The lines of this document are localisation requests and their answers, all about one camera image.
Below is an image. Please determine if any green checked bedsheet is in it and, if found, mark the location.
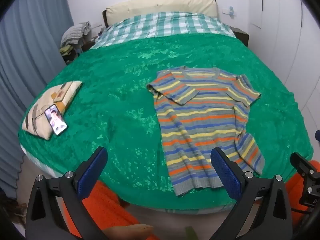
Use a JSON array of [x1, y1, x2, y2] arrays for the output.
[[90, 11, 237, 50]]

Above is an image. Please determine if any striped knit t-shirt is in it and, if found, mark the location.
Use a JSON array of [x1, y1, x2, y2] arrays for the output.
[[146, 66, 265, 197]]

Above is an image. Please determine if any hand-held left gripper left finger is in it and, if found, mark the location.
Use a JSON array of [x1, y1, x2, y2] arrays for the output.
[[25, 146, 108, 240]]

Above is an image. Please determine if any cream padded headboard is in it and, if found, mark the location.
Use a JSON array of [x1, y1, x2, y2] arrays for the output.
[[106, 0, 217, 28]]

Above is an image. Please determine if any dark wooden nightstand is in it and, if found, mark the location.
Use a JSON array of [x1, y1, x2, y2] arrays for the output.
[[230, 26, 250, 47]]

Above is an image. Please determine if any patterned cream pillow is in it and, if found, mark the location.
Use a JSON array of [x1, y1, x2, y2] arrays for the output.
[[22, 81, 83, 140]]

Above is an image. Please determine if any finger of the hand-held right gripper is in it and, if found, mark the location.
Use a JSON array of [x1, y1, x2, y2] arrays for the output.
[[290, 152, 320, 208]]

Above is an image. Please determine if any green velvet blanket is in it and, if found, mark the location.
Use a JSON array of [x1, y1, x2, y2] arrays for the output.
[[18, 34, 314, 210]]

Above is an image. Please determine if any cluttered bedside table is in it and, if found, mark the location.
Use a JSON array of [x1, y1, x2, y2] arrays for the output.
[[60, 39, 98, 65]]

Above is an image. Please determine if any blue-grey curtain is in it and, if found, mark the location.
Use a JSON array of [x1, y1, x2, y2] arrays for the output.
[[0, 0, 75, 200]]

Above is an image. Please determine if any checked cloth pile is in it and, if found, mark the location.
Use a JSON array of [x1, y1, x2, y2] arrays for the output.
[[61, 21, 92, 45]]

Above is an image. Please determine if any person's orange fleece clothing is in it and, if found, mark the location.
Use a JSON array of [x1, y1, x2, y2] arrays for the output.
[[62, 159, 320, 240]]

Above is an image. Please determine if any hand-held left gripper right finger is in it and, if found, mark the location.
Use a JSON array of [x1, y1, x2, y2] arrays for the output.
[[210, 147, 293, 240]]

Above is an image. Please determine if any smartphone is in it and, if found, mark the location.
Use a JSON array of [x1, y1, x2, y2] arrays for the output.
[[44, 104, 68, 136]]

